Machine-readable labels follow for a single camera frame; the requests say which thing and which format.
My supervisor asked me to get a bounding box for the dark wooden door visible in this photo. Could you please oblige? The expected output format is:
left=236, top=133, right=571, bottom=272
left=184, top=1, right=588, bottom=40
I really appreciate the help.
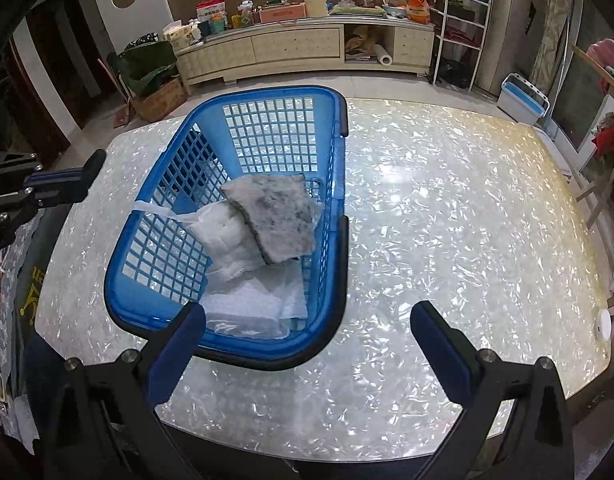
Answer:
left=24, top=0, right=113, bottom=131

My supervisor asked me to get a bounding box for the white quilted towel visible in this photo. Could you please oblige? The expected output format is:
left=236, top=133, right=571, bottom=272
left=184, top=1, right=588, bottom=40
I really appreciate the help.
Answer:
left=134, top=200, right=269, bottom=282

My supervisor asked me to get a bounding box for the white wire rack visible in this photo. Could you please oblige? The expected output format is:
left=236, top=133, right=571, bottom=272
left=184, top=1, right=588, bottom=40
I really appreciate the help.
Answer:
left=431, top=0, right=494, bottom=92

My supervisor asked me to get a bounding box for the blue plastic basket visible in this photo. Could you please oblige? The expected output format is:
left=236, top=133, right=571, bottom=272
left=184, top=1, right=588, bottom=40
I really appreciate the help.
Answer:
left=103, top=85, right=350, bottom=372

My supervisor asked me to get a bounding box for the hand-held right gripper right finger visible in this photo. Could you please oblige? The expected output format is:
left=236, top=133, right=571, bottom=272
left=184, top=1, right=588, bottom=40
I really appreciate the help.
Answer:
left=409, top=300, right=575, bottom=480

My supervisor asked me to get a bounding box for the dark green bag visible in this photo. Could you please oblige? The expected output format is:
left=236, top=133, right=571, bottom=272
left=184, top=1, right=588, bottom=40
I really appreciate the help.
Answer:
left=111, top=35, right=179, bottom=98

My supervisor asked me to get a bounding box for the cream tissue box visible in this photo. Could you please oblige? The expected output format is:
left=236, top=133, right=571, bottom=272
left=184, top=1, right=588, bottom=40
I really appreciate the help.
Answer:
left=163, top=21, right=200, bottom=44

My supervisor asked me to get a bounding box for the thick foam block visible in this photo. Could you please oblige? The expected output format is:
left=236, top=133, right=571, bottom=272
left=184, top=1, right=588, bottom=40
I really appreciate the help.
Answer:
left=221, top=174, right=322, bottom=266

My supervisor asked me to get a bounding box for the brown broom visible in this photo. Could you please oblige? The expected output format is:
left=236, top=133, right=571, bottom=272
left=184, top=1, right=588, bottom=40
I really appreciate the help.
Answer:
left=97, top=57, right=136, bottom=128

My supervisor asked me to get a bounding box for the blue and white bucket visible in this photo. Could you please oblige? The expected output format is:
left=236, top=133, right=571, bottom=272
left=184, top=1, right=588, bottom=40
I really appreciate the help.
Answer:
left=497, top=74, right=551, bottom=126

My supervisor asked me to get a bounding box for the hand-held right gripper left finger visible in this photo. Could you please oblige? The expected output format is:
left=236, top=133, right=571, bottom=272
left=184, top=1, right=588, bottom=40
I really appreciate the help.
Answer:
left=44, top=300, right=208, bottom=480

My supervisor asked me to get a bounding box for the pink cloth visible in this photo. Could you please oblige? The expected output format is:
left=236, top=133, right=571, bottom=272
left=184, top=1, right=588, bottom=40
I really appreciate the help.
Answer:
left=587, top=39, right=614, bottom=72

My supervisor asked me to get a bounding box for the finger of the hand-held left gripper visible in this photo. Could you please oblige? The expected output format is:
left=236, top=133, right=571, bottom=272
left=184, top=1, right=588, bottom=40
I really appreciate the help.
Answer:
left=26, top=149, right=108, bottom=208

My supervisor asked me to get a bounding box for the woven brown box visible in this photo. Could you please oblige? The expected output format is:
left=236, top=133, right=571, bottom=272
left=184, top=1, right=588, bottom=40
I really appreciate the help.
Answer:
left=130, top=77, right=187, bottom=123

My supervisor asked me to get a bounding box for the green flat packet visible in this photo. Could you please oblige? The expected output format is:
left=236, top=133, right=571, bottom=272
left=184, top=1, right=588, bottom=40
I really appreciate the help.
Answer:
left=329, top=2, right=383, bottom=16

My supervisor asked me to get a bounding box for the patterned curtain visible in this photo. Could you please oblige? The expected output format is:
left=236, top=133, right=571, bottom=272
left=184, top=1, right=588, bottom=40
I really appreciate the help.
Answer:
left=532, top=0, right=572, bottom=78

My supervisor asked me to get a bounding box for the grey patterned cloth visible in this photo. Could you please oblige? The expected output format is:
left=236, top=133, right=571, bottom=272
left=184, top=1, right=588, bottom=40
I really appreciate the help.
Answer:
left=0, top=220, right=40, bottom=396

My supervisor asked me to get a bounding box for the cream television cabinet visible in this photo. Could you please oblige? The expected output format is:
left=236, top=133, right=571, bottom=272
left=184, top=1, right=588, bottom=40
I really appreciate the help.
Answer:
left=176, top=16, right=435, bottom=95

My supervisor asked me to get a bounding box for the pink box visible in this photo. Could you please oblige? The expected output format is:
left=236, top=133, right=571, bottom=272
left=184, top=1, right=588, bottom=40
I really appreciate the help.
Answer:
left=259, top=2, right=308, bottom=24

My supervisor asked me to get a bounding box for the white red-label bag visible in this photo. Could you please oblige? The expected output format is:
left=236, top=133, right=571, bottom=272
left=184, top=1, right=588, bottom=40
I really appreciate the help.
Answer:
left=196, top=0, right=228, bottom=31

